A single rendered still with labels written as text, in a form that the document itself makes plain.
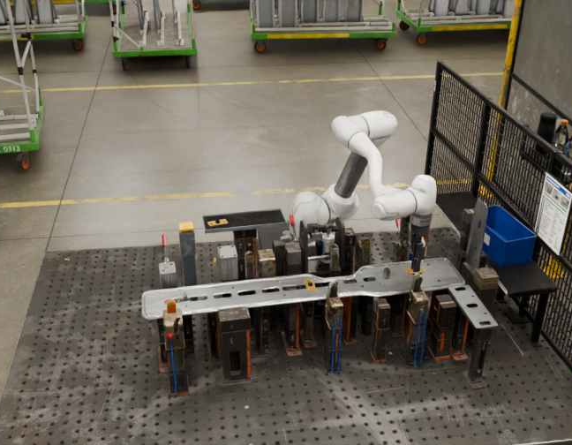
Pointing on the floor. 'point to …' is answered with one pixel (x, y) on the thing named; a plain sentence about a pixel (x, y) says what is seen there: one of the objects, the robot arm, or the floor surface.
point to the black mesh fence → (507, 192)
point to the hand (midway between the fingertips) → (416, 263)
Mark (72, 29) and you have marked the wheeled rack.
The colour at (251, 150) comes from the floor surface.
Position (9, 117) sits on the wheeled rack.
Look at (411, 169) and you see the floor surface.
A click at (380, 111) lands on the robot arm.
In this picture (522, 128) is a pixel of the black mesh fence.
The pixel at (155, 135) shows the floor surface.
